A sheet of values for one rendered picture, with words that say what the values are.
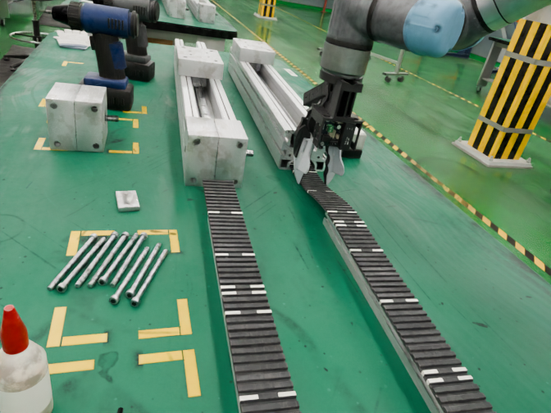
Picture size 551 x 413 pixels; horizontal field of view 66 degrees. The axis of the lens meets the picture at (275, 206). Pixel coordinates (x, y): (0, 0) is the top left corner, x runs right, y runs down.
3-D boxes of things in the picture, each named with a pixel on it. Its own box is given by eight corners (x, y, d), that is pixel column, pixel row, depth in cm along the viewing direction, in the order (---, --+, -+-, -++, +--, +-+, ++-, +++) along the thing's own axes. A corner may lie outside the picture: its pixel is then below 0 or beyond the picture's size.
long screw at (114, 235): (111, 236, 58) (111, 230, 57) (119, 238, 58) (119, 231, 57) (73, 288, 48) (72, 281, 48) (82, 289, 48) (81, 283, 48)
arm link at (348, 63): (318, 38, 69) (363, 44, 72) (312, 66, 71) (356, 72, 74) (334, 47, 63) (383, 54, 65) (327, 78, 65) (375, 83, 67)
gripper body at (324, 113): (313, 152, 70) (330, 78, 64) (299, 133, 77) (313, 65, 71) (355, 154, 72) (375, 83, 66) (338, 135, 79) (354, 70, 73)
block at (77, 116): (116, 153, 80) (116, 104, 75) (49, 149, 76) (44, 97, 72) (120, 133, 88) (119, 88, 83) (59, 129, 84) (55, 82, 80)
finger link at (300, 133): (288, 155, 76) (307, 110, 72) (286, 152, 77) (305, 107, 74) (311, 161, 78) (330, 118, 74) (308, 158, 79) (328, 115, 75)
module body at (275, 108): (323, 171, 89) (333, 133, 84) (278, 169, 86) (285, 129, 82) (254, 74, 155) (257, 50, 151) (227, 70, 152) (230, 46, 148)
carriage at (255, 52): (271, 74, 133) (275, 52, 130) (237, 70, 130) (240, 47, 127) (261, 62, 146) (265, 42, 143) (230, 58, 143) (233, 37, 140)
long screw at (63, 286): (65, 293, 47) (64, 287, 47) (56, 292, 47) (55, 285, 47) (107, 242, 57) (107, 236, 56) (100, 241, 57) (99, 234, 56)
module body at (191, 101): (234, 166, 83) (239, 125, 79) (182, 163, 81) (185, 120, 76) (202, 67, 150) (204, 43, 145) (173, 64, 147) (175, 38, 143)
